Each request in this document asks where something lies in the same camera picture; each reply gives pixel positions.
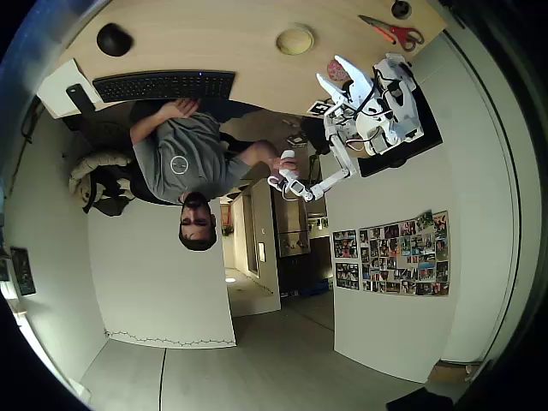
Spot person's right hand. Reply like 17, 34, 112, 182
269, 149, 300, 181

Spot string of fairy lights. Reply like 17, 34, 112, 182
104, 328, 237, 348

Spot person's left hand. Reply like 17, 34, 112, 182
164, 98, 203, 120

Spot cream and black jacket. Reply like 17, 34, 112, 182
68, 152, 134, 216

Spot black white marker tag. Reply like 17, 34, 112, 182
306, 99, 337, 117

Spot person's left forearm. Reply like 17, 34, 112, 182
129, 104, 176, 146

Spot man in grey t-shirt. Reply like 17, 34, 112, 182
129, 111, 253, 253

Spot stainless steel refrigerator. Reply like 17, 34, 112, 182
271, 179, 313, 259

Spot red handled scissors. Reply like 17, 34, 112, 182
358, 15, 426, 53

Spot black office chair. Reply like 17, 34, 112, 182
63, 114, 156, 203

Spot small photo sheet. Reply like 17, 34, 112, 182
332, 229, 359, 259
335, 261, 360, 292

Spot beige roll of tape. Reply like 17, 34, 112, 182
275, 24, 316, 57

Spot brown cardboard box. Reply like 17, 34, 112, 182
427, 360, 474, 385

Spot dark framed picture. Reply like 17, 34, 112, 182
9, 246, 38, 297

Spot black base mat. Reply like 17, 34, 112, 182
357, 80, 444, 179

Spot person's right forearm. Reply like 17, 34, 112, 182
237, 140, 279, 169

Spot large photo collage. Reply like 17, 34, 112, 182
358, 209, 450, 298

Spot white paper pad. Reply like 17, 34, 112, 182
36, 58, 107, 119

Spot black smartphone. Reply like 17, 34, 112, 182
65, 84, 97, 115

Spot black computer mouse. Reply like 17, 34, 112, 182
96, 22, 134, 58

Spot white leader arm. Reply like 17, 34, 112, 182
267, 113, 359, 202

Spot black computer keyboard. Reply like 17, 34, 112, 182
92, 70, 237, 104

